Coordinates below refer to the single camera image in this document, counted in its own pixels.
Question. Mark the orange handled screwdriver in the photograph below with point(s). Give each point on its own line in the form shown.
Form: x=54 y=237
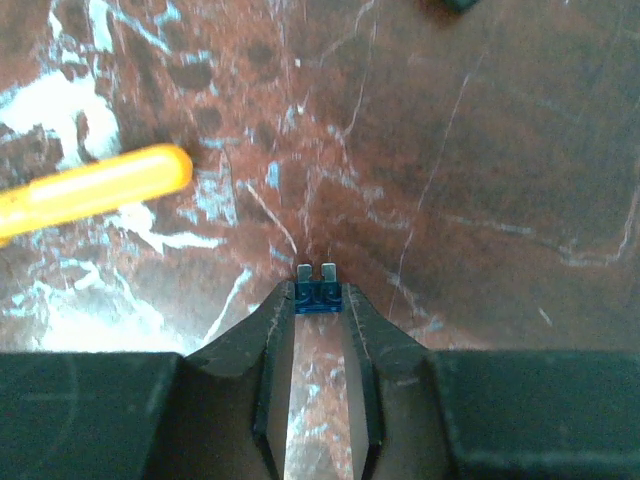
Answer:
x=101 y=187

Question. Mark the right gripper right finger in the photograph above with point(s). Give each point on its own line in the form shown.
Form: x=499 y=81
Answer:
x=391 y=404

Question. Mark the small blue fuse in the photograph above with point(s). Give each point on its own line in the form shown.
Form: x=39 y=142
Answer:
x=317 y=296

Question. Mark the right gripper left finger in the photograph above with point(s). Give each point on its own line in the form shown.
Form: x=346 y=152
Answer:
x=241 y=382

